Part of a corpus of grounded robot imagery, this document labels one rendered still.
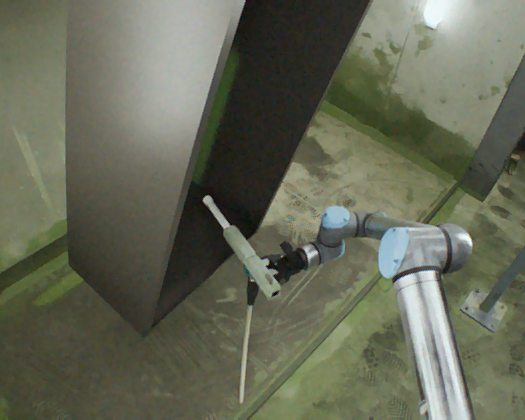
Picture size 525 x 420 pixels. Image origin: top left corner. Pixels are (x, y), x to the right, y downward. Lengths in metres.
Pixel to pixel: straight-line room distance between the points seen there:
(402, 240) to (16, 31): 1.76
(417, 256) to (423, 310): 0.12
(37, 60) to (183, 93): 1.50
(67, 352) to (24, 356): 0.17
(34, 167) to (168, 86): 1.43
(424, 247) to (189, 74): 0.64
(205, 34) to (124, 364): 1.49
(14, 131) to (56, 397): 1.08
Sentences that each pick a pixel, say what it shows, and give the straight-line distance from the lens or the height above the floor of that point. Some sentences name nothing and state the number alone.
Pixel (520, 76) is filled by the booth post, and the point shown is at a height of 0.82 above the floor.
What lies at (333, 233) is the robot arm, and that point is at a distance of 1.66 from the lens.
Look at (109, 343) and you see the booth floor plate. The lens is 2.03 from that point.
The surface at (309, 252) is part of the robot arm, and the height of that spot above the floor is 0.55.
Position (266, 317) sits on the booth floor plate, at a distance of 2.11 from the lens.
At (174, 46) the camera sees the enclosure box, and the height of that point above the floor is 1.45.
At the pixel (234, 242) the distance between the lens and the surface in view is 1.63.
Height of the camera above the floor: 1.79
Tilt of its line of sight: 44 degrees down
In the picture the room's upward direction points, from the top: 11 degrees clockwise
